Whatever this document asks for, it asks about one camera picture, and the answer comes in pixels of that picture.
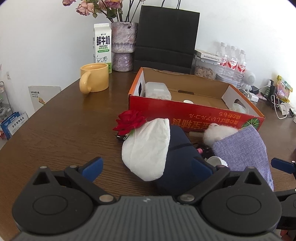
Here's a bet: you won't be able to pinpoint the purple fabric pouch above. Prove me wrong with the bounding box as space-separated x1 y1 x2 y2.
212 125 274 190

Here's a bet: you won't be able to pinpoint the white jar with lid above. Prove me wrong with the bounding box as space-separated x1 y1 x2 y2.
206 156 228 167

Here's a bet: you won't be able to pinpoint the navy zipper pouch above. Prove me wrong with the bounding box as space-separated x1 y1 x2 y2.
155 126 217 196

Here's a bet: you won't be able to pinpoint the yellow plush toy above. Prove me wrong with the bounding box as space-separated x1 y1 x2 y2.
203 123 238 147

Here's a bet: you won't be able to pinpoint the iridescent plastic bag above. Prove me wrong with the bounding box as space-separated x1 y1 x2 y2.
230 103 246 114

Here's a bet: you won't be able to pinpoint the red artificial rose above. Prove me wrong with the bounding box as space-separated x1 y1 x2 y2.
112 110 147 137

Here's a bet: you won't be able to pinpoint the clear cotton swab box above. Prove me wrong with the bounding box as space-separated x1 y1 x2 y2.
145 82 171 100

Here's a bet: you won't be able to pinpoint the white bottle cap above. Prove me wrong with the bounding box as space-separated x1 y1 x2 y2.
183 99 194 104

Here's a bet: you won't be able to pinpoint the snack packet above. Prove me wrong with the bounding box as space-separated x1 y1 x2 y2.
276 75 293 102

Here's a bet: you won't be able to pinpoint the white charger block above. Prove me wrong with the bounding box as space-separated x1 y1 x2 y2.
247 92 259 103

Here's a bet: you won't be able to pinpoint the black phone stand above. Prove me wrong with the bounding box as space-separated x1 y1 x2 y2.
264 80 275 101

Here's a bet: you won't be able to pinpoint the blue white booklet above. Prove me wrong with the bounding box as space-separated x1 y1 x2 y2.
1 111 28 140

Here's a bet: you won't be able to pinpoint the white robot speaker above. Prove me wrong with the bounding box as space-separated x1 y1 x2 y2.
239 70 256 92

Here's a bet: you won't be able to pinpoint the white leaflet board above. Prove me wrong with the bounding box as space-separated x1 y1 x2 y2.
28 86 61 112

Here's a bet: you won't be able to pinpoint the water bottle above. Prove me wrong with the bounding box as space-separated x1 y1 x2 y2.
224 46 238 80
216 42 228 75
233 50 247 88

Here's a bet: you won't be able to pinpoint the red cardboard box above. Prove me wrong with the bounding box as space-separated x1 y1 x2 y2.
128 67 265 132

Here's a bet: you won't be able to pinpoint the clear seed container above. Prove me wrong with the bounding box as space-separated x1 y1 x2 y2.
190 55 220 79

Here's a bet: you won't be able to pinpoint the yellow ceramic mug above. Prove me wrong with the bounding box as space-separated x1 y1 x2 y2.
79 63 109 94

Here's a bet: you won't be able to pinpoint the white paper box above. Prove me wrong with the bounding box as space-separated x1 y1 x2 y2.
195 50 222 62

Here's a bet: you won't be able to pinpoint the white milk carton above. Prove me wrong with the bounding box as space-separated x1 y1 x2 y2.
92 23 112 73

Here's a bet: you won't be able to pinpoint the black paper bag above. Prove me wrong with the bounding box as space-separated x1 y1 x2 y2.
133 6 200 74

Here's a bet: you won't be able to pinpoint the purple flower vase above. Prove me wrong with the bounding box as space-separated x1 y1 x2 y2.
111 22 138 72

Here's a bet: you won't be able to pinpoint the dried pink flowers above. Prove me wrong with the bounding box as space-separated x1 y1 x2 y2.
62 0 144 23

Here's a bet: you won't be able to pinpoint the wire storage rack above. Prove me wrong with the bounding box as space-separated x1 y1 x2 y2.
0 81 13 121

